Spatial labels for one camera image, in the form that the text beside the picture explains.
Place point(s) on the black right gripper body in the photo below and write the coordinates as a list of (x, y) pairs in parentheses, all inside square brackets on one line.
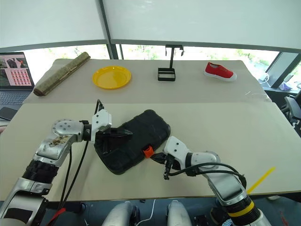
[(169, 164)]

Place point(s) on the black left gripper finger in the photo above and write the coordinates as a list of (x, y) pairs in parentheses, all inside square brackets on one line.
[(121, 131), (116, 141)]

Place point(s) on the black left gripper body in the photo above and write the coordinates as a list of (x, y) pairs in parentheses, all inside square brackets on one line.
[(102, 142)]

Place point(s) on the black plastic tool case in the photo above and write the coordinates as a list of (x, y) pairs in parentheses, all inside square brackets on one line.
[(138, 131)]

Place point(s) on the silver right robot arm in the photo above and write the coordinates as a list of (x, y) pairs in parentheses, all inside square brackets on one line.
[(225, 183)]

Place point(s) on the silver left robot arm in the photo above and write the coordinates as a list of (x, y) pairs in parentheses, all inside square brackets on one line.
[(56, 141)]

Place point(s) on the rounded silver robot leg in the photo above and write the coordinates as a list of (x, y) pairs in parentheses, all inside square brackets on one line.
[(177, 213), (121, 213)]

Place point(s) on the yellow plastic plate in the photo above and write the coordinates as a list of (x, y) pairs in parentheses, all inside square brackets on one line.
[(111, 77)]

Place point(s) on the rolled bamboo mat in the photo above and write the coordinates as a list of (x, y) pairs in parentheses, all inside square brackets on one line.
[(62, 74)]

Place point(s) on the black metal stand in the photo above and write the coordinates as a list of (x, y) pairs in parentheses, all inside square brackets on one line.
[(171, 61)]

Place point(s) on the yellow zip tie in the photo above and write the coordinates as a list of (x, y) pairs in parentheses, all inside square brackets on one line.
[(261, 180)]

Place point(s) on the red canvas shoe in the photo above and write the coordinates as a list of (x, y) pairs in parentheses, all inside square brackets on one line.
[(218, 70)]

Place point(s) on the open laptop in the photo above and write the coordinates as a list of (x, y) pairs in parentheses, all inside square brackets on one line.
[(14, 80)]

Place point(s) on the black office chair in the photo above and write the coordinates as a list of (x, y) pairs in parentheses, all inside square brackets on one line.
[(292, 110)]

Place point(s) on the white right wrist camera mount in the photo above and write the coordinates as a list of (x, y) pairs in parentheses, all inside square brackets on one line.
[(176, 148)]

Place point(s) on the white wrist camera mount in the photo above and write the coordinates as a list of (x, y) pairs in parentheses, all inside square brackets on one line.
[(102, 118), (176, 148)]

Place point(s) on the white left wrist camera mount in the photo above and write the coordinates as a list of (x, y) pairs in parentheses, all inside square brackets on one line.
[(102, 118)]

